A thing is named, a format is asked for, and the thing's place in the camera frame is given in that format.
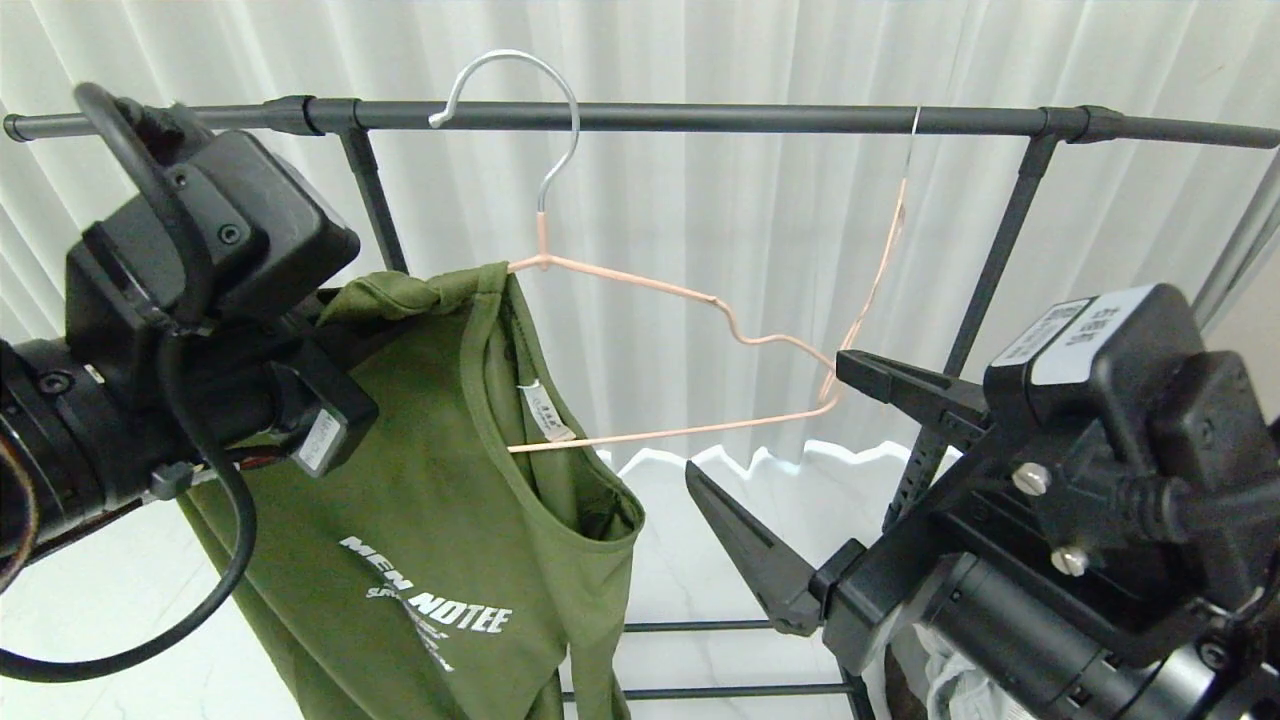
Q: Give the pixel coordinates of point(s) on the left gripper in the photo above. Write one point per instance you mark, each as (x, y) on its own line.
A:
(80, 440)

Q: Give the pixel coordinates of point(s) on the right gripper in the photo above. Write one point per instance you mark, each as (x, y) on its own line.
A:
(1000, 640)

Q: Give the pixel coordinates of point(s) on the pale grey shorts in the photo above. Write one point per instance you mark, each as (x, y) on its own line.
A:
(950, 690)

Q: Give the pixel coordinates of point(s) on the pink clothes hanger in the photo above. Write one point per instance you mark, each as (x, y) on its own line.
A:
(545, 262)
(904, 195)

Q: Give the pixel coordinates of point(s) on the green printed shirt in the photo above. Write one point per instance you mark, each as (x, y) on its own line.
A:
(420, 480)

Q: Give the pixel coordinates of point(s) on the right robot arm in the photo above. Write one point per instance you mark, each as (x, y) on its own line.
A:
(1240, 680)

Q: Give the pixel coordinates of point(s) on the black clothes rack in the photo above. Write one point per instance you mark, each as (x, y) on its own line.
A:
(700, 117)

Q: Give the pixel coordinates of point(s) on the white curtain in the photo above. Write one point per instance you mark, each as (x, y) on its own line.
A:
(700, 200)

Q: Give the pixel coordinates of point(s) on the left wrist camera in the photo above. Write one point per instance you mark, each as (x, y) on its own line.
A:
(230, 230)

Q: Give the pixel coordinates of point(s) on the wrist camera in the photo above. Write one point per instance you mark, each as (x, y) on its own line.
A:
(230, 230)
(1100, 400)

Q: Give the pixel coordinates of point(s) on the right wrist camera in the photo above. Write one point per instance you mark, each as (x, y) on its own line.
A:
(1100, 400)

